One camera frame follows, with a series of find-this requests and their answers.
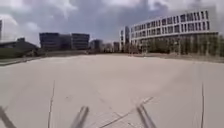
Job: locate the pale concrete paved ground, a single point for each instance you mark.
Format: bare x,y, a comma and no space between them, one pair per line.
110,80

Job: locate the distant buildings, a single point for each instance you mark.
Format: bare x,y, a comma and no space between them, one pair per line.
103,45

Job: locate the dark glass office building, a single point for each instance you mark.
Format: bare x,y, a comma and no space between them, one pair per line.
63,41

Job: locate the robot's own part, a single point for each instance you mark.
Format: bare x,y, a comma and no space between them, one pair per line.
145,116
80,117

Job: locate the large white multi-storey building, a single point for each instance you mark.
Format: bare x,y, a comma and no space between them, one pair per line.
173,28

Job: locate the row of trees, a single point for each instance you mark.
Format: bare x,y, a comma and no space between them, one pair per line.
186,45

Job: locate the low dark building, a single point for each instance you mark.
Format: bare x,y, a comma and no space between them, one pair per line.
18,46

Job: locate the strip of grass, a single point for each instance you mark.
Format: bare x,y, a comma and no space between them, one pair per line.
13,61

